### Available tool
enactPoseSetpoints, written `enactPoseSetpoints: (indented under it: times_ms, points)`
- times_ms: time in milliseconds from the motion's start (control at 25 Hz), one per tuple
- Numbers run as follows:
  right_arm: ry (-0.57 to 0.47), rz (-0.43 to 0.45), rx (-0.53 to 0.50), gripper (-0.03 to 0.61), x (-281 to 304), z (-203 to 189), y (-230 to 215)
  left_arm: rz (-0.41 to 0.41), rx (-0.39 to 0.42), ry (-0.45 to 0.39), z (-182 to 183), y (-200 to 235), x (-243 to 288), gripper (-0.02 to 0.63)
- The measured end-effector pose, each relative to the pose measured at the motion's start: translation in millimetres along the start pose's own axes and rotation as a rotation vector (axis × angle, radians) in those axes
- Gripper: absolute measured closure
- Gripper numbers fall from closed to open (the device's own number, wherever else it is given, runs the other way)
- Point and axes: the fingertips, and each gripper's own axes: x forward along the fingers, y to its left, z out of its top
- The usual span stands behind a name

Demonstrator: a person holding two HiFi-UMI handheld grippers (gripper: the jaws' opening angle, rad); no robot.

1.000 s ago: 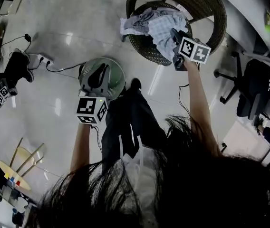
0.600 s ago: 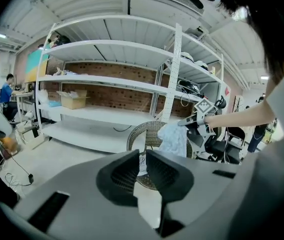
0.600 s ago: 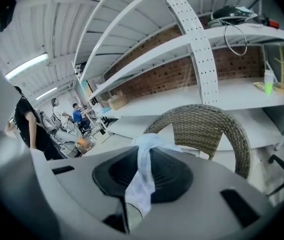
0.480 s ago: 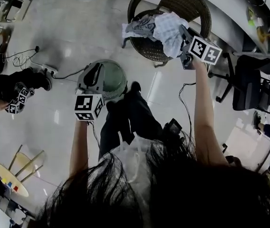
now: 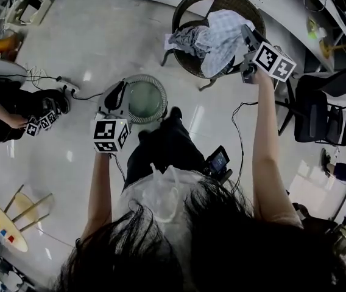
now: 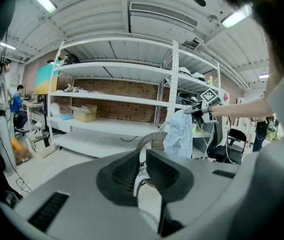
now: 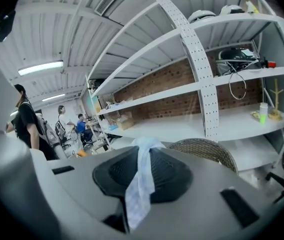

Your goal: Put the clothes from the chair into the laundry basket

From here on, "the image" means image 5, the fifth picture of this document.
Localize person's right forearm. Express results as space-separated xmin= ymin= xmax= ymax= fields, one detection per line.
xmin=250 ymin=71 xmax=303 ymax=228

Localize yellow stand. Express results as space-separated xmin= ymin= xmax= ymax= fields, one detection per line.
xmin=319 ymin=38 xmax=346 ymax=60

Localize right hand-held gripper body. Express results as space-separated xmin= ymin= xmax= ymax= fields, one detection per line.
xmin=239 ymin=40 xmax=297 ymax=84

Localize black office chair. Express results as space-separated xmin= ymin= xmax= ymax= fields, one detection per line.
xmin=278 ymin=65 xmax=346 ymax=144

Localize black screen device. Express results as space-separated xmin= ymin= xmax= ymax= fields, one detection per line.
xmin=203 ymin=145 xmax=233 ymax=184

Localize person's black shoe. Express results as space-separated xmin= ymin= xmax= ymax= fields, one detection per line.
xmin=169 ymin=106 xmax=184 ymax=120

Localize white power strip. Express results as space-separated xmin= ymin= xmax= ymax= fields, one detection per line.
xmin=55 ymin=75 xmax=81 ymax=96

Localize orange bag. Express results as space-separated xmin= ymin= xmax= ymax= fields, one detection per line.
xmin=0 ymin=36 xmax=20 ymax=57

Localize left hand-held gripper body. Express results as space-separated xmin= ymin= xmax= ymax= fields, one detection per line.
xmin=93 ymin=80 xmax=132 ymax=154

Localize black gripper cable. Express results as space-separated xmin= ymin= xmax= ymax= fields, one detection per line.
xmin=231 ymin=101 xmax=259 ymax=194

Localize dark wicker chair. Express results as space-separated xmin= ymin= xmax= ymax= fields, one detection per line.
xmin=160 ymin=0 xmax=267 ymax=91

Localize black power cable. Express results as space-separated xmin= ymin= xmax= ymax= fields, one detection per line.
xmin=71 ymin=91 xmax=104 ymax=102

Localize green yellow object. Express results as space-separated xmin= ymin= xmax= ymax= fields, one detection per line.
xmin=308 ymin=16 xmax=328 ymax=41

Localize white blue checked shirt clothes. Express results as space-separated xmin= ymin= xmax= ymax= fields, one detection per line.
xmin=196 ymin=9 xmax=256 ymax=78

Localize person's left forearm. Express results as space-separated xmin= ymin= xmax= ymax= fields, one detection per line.
xmin=80 ymin=151 xmax=115 ymax=243

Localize grey slatted laundry basket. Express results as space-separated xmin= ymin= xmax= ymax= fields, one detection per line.
xmin=121 ymin=74 xmax=168 ymax=125

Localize person's white blouse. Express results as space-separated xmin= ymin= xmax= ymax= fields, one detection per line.
xmin=119 ymin=162 xmax=210 ymax=243

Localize person's black trousers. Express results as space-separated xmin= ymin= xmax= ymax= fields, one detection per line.
xmin=124 ymin=106 xmax=206 ymax=190

